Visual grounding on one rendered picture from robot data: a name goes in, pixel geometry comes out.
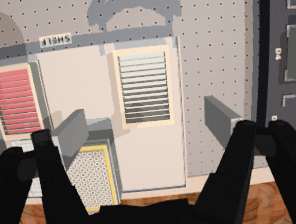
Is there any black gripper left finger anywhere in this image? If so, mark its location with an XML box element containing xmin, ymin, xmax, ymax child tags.
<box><xmin>0</xmin><ymin>109</ymin><xmax>95</xmax><ymax>224</ymax></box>

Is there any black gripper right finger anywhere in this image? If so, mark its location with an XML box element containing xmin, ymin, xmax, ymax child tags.
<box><xmin>181</xmin><ymin>96</ymin><xmax>296</xmax><ymax>224</ymax></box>

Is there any cream trough reservoir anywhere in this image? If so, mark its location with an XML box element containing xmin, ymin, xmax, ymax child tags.
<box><xmin>113</xmin><ymin>44</ymin><xmax>174</xmax><ymax>129</ymax></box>

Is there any white flat shelf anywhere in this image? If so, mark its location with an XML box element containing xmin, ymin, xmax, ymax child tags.
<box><xmin>0</xmin><ymin>36</ymin><xmax>188</xmax><ymax>195</ymax></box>

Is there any yellow tip rack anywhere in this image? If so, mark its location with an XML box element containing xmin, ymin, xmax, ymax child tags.
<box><xmin>287</xmin><ymin>28</ymin><xmax>296</xmax><ymax>80</ymax></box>

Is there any grey perforated base plate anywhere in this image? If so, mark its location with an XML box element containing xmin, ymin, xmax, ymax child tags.
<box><xmin>0</xmin><ymin>0</ymin><xmax>259</xmax><ymax>178</ymax></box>

